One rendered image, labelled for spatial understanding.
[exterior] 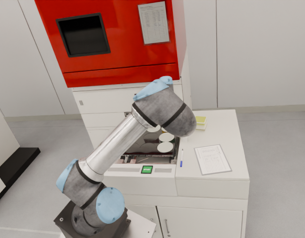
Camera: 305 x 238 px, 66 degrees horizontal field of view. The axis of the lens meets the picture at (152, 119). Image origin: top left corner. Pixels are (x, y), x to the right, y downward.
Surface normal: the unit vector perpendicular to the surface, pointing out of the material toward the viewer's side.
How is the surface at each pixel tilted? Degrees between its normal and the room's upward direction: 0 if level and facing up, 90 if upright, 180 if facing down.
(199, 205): 90
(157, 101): 63
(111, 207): 55
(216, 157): 0
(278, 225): 0
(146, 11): 90
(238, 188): 90
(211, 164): 0
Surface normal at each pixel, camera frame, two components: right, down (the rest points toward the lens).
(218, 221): -0.18, 0.55
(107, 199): 0.65, -0.40
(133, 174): -0.15, -0.83
